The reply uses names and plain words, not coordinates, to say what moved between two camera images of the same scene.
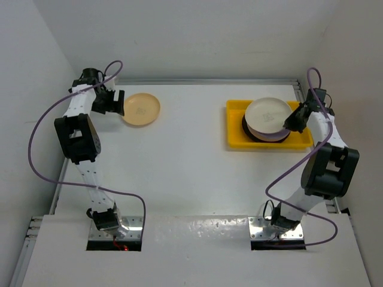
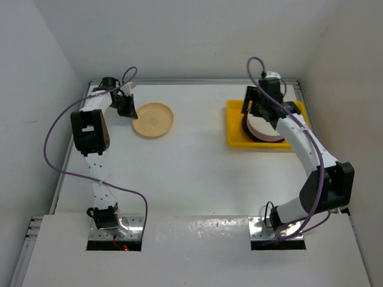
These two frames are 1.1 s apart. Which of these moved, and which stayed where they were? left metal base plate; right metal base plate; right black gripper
Moved: right black gripper
Stayed: right metal base plate; left metal base plate
